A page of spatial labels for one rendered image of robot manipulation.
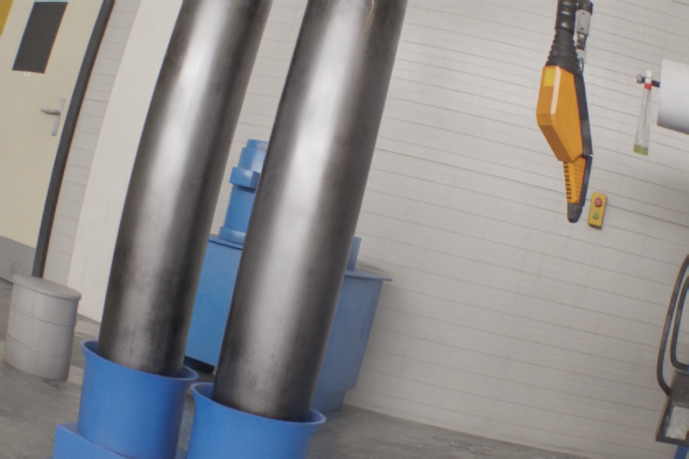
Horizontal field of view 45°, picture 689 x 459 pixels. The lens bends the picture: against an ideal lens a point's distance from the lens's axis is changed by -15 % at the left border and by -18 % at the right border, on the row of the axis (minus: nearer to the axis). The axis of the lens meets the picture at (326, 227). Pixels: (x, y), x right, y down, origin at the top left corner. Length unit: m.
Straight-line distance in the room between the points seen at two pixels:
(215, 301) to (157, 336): 1.87
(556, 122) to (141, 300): 0.96
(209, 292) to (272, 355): 2.04
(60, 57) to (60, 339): 2.62
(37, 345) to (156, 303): 1.28
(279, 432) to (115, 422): 0.40
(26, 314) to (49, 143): 2.31
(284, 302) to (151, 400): 0.40
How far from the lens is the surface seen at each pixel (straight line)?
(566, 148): 1.73
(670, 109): 3.11
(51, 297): 3.23
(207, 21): 2.06
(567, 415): 4.26
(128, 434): 2.08
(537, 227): 4.27
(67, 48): 5.52
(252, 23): 2.09
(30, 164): 5.50
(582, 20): 1.92
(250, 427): 1.90
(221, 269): 3.90
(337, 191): 1.90
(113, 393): 2.06
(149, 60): 5.06
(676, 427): 2.29
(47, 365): 3.28
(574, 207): 1.76
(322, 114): 1.90
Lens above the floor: 0.76
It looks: level
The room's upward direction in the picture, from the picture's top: 14 degrees clockwise
